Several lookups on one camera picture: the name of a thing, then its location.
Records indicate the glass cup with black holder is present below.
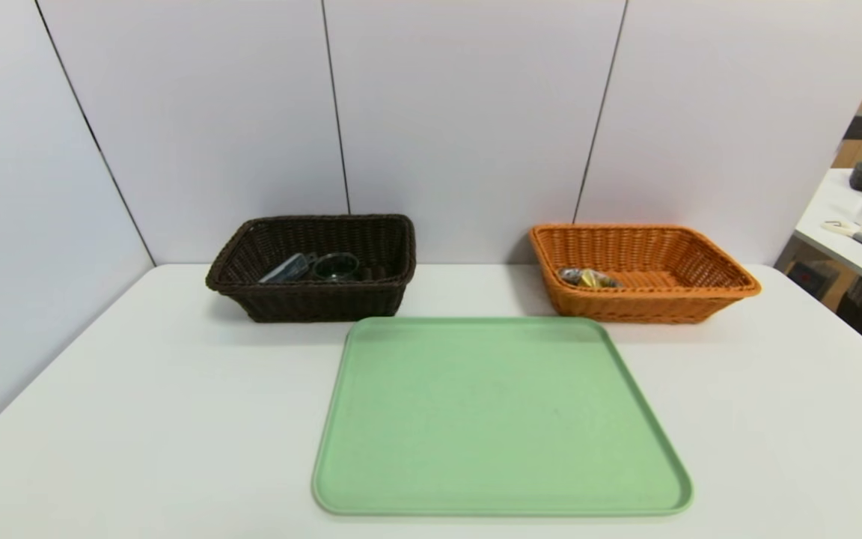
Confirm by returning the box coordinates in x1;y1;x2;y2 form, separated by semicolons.
311;252;361;283

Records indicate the grey translucent cutlery case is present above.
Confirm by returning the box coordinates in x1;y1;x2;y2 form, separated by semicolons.
257;252;311;284

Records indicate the plastic food roll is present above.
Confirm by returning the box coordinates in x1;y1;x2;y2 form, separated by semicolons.
558;267;624;290

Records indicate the dark brown wicker basket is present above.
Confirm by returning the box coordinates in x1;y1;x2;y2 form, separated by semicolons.
205;214;418;324

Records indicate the orange wicker basket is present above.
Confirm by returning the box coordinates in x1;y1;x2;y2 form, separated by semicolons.
528;224;762;324

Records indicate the green plastic tray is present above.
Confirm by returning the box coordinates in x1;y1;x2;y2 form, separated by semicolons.
311;316;694;517

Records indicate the dark low cabinet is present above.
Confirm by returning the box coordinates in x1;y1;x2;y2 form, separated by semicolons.
785;258;843;302

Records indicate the white round-edged side table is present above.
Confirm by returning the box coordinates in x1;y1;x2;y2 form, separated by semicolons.
794;168;862;295

